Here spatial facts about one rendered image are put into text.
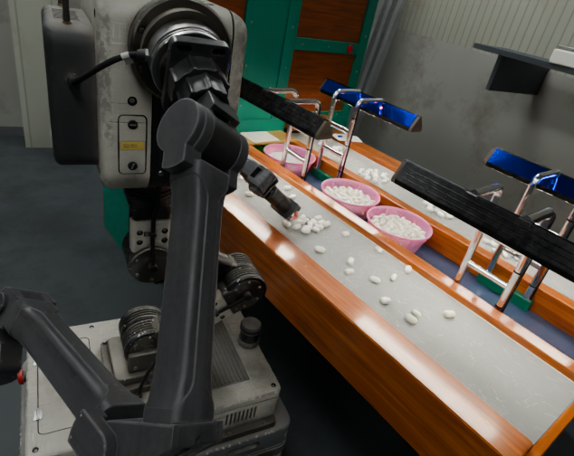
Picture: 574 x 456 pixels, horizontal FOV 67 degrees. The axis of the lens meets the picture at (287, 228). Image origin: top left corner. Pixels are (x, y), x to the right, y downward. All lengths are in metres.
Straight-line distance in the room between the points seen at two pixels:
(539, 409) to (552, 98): 2.64
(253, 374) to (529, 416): 0.73
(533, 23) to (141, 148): 3.31
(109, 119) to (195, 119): 0.26
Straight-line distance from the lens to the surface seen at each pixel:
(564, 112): 3.54
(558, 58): 2.93
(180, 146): 0.56
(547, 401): 1.32
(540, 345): 1.45
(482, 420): 1.13
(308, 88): 2.58
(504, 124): 3.78
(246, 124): 2.38
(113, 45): 0.77
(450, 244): 1.84
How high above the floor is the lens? 1.51
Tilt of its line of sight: 29 degrees down
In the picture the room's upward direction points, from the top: 12 degrees clockwise
